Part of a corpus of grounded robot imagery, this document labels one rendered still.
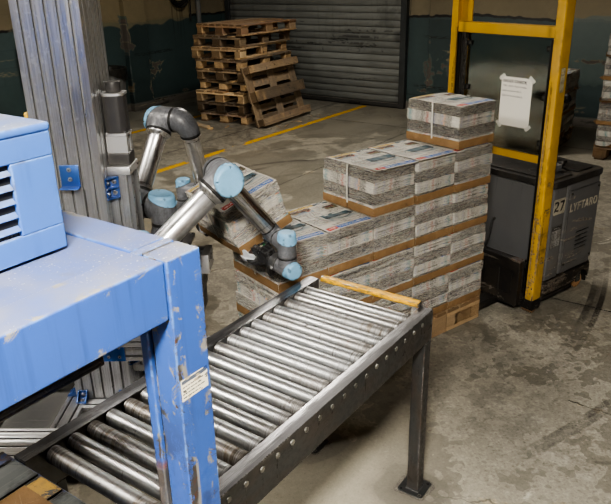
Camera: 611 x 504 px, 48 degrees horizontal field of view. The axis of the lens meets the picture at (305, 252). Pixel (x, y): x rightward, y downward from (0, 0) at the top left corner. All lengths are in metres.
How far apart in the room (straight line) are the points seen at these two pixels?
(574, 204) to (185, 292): 3.57
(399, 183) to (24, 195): 2.53
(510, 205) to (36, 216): 3.61
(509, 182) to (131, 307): 3.56
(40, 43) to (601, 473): 2.75
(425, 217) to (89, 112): 1.79
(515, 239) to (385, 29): 6.53
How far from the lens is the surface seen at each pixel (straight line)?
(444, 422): 3.33
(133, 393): 2.13
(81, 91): 2.71
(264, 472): 1.85
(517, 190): 4.36
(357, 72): 10.84
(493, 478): 3.07
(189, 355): 1.14
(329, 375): 2.15
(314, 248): 3.13
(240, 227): 2.95
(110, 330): 1.01
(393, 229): 3.47
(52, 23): 2.70
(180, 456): 1.24
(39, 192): 1.10
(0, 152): 1.06
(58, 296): 0.98
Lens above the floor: 1.95
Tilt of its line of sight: 22 degrees down
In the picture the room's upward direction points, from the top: 1 degrees counter-clockwise
